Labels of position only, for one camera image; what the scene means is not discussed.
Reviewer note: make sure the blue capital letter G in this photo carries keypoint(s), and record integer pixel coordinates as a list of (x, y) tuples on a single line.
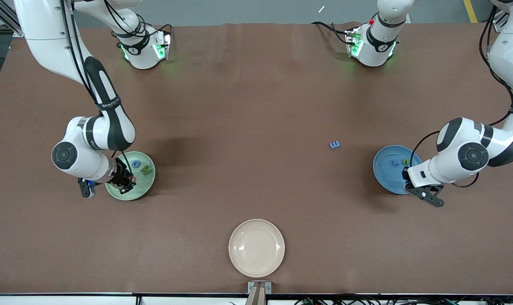
[(133, 164)]

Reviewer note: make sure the grey metal edge bracket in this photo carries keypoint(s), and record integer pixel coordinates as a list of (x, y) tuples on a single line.
[(249, 284)]

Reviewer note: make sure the aluminium frame profile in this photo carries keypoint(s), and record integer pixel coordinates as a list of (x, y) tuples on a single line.
[(499, 26), (18, 30)]

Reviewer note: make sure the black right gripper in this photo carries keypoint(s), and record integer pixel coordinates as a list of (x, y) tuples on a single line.
[(121, 175)]

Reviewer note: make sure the brown angled bar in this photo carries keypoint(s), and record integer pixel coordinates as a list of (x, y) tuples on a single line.
[(256, 298)]

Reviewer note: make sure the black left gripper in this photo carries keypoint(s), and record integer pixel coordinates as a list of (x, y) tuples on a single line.
[(405, 175)]

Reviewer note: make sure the brown table cover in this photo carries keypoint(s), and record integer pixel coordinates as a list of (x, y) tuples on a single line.
[(256, 106)]

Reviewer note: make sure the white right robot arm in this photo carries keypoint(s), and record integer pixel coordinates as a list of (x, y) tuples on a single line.
[(44, 34)]

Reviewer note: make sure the blue lowercase letter m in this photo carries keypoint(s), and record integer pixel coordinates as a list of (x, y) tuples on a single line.
[(334, 144)]

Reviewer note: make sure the green capital letter N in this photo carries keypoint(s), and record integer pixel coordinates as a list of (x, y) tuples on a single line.
[(146, 170)]

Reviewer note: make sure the blue plate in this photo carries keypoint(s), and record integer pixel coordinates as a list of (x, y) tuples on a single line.
[(388, 173)]

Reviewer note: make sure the light green plate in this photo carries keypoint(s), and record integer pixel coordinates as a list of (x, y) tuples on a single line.
[(144, 186)]

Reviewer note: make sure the cream plate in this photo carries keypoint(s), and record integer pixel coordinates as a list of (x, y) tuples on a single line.
[(256, 248)]

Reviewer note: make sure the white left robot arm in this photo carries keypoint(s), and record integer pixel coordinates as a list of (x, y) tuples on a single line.
[(511, 55)]

